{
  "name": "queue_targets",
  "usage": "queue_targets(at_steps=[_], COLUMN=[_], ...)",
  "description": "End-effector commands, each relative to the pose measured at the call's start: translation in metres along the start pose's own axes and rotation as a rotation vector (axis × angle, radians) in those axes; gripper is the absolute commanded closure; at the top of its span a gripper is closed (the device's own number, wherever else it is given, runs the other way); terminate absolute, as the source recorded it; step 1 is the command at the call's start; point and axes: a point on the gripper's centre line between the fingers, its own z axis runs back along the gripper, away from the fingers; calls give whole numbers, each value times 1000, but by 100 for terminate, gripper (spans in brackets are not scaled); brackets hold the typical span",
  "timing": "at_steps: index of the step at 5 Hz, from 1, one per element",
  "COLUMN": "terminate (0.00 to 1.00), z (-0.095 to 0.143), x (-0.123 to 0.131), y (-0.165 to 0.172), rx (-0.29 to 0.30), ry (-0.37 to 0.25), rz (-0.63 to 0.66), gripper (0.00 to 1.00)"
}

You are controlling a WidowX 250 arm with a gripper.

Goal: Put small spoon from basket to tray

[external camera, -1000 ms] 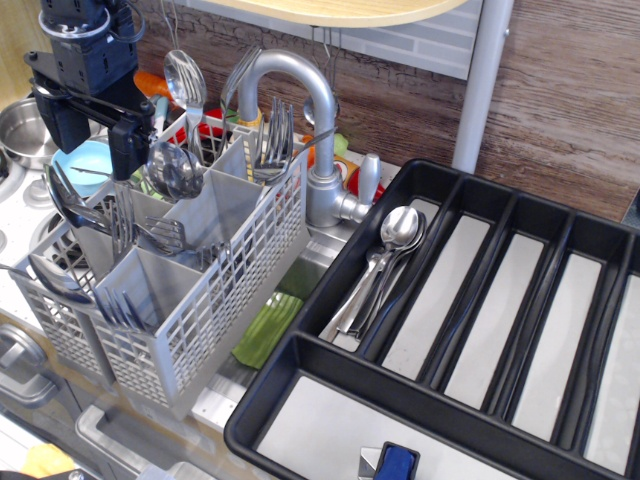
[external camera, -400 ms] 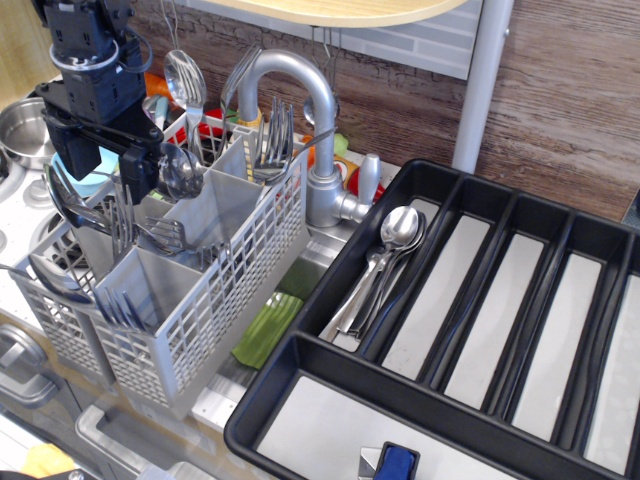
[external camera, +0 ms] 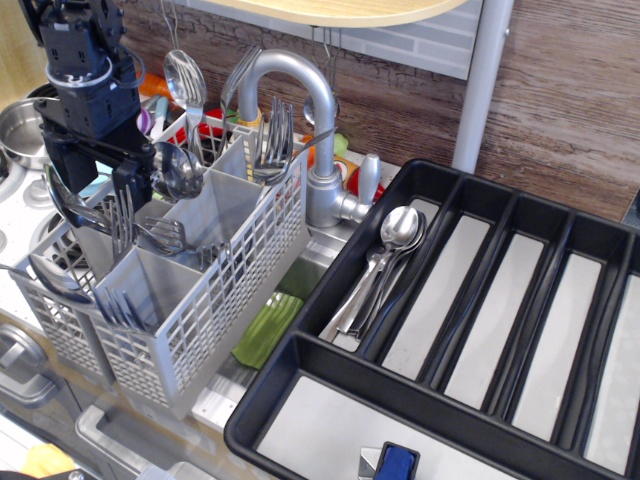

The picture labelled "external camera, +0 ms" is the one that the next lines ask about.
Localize spoon at basket left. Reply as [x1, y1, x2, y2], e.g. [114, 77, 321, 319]
[1, 254, 94, 305]

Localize grey metal post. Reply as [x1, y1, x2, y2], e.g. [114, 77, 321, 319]
[452, 0, 515, 174]

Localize light blue bowl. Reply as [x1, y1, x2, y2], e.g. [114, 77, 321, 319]
[90, 171, 111, 188]

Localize purple striped toy egg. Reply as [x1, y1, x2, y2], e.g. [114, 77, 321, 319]
[136, 107, 154, 135]

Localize fork cluster basket right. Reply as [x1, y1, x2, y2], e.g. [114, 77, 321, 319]
[252, 97, 294, 186]

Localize small steel spoon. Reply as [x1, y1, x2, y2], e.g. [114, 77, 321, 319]
[44, 165, 111, 234]

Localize tall fork near faucet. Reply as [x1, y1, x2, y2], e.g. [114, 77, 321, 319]
[216, 44, 262, 156]

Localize silver toy faucet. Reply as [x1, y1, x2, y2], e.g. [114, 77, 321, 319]
[237, 49, 372, 227]

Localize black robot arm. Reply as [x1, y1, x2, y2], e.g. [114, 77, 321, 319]
[19, 1, 155, 209]

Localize upright fork basket left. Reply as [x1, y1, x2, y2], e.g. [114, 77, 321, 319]
[109, 186, 136, 267]

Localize orange toy carrot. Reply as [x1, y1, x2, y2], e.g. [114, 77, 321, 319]
[137, 72, 171, 98]

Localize forks at basket front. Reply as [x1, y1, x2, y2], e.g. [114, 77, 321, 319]
[92, 289, 154, 334]

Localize top steel spoon in tray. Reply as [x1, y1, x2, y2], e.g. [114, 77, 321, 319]
[320, 206, 421, 342]

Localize silver faucet handle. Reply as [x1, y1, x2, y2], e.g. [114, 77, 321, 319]
[358, 153, 381, 205]

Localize wooden shelf board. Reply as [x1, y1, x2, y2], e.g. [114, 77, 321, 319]
[206, 0, 465, 28]

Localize grey plastic cutlery basket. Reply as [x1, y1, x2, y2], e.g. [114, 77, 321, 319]
[14, 125, 309, 418]

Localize blue sponge block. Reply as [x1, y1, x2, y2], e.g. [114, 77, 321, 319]
[358, 441, 420, 480]

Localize steel spoon front of pair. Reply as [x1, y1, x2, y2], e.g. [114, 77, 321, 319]
[151, 141, 204, 201]

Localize fork in basket middle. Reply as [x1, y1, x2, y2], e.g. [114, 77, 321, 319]
[134, 216, 188, 255]

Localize large spoon at basket back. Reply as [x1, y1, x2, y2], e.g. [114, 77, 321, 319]
[164, 49, 207, 161]

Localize black plastic cutlery tray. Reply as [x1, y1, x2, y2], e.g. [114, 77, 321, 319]
[224, 160, 639, 479]

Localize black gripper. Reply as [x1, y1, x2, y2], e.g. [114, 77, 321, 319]
[35, 84, 155, 210]

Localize steel pot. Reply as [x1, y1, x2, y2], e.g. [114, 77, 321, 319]
[1, 97, 50, 170]

